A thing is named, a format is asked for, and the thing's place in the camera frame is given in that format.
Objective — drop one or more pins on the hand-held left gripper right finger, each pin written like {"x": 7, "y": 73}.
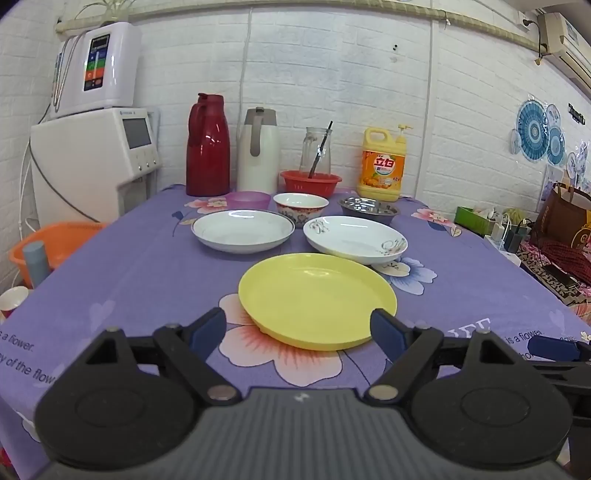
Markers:
{"x": 388, "y": 332}

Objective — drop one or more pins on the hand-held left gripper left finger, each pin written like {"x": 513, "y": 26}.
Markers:
{"x": 207, "y": 330}

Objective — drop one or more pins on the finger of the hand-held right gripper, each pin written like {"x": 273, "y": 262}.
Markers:
{"x": 554, "y": 348}

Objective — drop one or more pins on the yellow plastic plate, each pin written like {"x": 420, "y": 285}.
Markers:
{"x": 314, "y": 295}

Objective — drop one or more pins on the white plate with swirl print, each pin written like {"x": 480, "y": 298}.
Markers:
{"x": 353, "y": 235}

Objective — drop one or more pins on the white plate with grey rim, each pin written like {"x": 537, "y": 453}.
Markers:
{"x": 242, "y": 228}

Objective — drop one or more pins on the stainless steel bowl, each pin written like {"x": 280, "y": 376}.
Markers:
{"x": 369, "y": 207}

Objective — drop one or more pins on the white bowl with patterned outside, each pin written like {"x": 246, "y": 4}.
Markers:
{"x": 300, "y": 210}

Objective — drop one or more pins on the black phone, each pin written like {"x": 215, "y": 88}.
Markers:
{"x": 561, "y": 276}

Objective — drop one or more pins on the purple floral tablecloth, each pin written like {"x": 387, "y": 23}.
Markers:
{"x": 138, "y": 277}

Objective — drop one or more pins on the red woven cloth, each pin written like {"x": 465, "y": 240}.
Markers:
{"x": 568, "y": 258}

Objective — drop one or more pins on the white power strip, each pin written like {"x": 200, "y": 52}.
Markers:
{"x": 501, "y": 247}

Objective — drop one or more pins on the brown paper bag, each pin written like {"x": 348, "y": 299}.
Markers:
{"x": 565, "y": 217}

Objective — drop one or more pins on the purple plastic bowl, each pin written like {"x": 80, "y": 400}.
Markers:
{"x": 247, "y": 201}

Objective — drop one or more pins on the green box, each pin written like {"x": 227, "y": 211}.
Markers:
{"x": 471, "y": 221}

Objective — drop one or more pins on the yellow detergent bottle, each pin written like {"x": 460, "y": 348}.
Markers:
{"x": 382, "y": 170}

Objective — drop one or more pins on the red plastic bowl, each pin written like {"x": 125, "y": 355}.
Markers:
{"x": 309, "y": 187}

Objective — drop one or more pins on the orange plastic basket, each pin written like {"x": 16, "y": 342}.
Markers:
{"x": 64, "y": 240}

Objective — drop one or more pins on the red thermos jug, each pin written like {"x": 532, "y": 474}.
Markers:
{"x": 207, "y": 152}

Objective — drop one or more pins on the white thermos jug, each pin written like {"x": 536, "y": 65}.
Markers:
{"x": 258, "y": 157}

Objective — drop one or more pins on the grey-blue cylinder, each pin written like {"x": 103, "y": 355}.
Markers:
{"x": 36, "y": 265}

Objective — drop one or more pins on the clear glass jar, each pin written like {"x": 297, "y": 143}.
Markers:
{"x": 323, "y": 147}

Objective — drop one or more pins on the red paper cup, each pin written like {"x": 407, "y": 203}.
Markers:
{"x": 13, "y": 302}

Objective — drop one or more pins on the white water dispenser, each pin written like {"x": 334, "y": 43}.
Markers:
{"x": 78, "y": 161}

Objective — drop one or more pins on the white water purifier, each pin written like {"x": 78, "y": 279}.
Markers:
{"x": 111, "y": 69}

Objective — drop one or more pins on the white air conditioner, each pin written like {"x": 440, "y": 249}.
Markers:
{"x": 561, "y": 34}

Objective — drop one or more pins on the beige ceiling pipe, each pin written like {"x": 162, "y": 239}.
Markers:
{"x": 277, "y": 8}

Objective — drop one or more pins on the small blue fan wall sticker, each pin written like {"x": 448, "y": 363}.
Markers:
{"x": 555, "y": 145}

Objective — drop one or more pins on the large blue fan wall sticker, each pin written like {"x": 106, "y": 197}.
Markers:
{"x": 532, "y": 129}

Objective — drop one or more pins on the black wall sign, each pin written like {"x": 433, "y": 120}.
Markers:
{"x": 577, "y": 114}

